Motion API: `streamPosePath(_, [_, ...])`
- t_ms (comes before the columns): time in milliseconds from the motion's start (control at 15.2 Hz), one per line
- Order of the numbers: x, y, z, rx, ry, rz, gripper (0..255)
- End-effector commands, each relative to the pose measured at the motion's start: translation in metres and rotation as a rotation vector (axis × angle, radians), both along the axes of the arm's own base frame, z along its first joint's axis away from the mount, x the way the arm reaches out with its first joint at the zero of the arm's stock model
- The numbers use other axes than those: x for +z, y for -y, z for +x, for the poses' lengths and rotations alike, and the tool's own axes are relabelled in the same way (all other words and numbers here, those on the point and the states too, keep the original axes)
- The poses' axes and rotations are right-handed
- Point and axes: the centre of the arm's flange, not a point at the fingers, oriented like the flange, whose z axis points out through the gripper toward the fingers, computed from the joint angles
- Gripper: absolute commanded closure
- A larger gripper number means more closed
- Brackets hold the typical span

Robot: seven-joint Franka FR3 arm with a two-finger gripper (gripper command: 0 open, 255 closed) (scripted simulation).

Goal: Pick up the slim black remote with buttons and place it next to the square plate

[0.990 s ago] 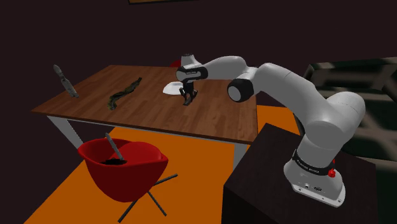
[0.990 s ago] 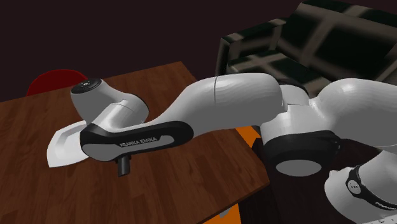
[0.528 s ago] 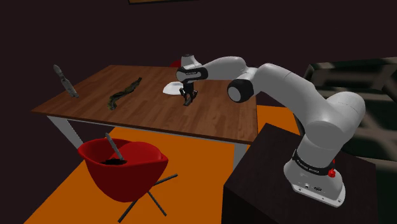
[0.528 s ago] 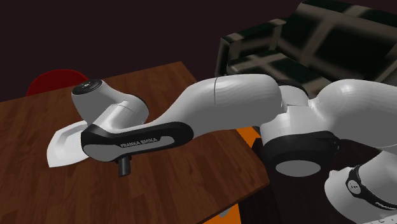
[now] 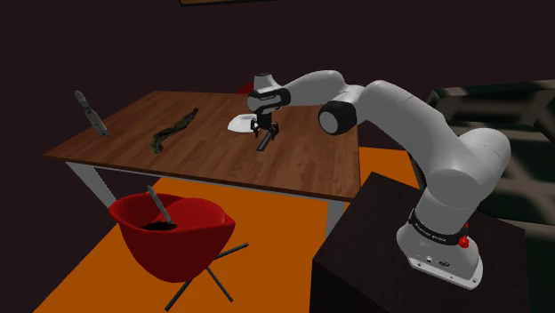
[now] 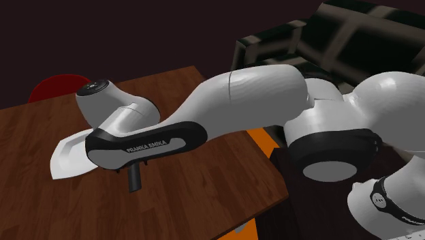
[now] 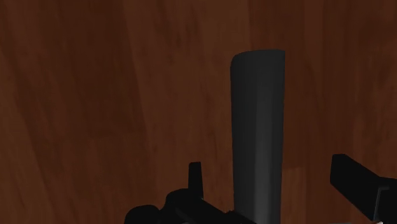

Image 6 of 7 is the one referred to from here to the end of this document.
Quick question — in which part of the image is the brown wooden table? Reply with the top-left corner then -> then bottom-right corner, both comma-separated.
0,65 -> 289,240

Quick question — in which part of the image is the white square plate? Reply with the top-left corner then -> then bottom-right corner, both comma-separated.
49,127 -> 100,181

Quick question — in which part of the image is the black cylinder-shaped object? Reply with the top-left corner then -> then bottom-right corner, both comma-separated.
127,162 -> 144,194

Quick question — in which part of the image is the dark striped sofa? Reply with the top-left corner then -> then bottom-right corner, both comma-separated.
230,0 -> 425,98

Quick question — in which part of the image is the red round chair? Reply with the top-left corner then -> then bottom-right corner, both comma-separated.
28,74 -> 92,104

